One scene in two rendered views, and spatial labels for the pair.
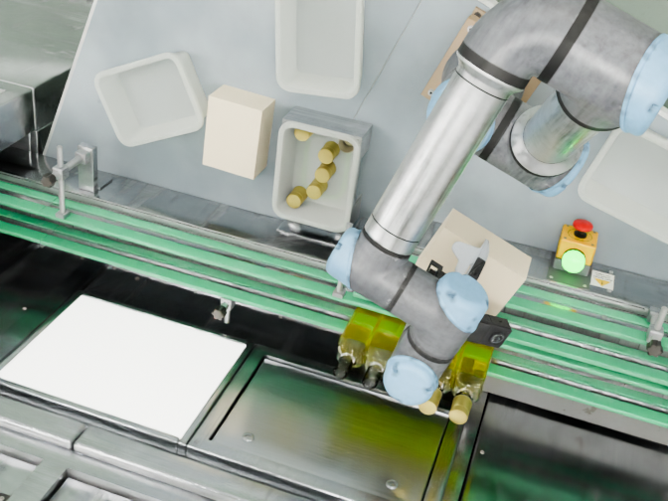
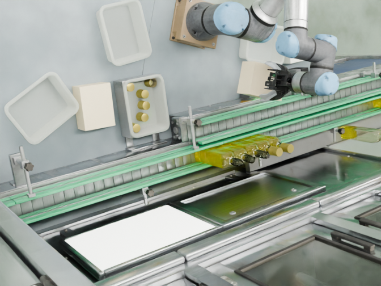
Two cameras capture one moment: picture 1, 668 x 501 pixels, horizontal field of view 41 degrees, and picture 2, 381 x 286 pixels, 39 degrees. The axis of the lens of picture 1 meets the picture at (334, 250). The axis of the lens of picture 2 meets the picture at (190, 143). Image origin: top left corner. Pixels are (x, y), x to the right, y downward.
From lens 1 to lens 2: 1.50 m
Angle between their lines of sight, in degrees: 45
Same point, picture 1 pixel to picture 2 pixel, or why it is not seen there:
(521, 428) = (280, 170)
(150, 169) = (39, 162)
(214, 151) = (90, 119)
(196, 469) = (241, 227)
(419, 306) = (322, 46)
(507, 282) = not seen: hidden behind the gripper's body
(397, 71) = (153, 41)
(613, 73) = not seen: outside the picture
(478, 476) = not seen: hidden behind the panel
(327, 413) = (235, 195)
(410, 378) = (332, 78)
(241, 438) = (231, 214)
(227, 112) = (92, 92)
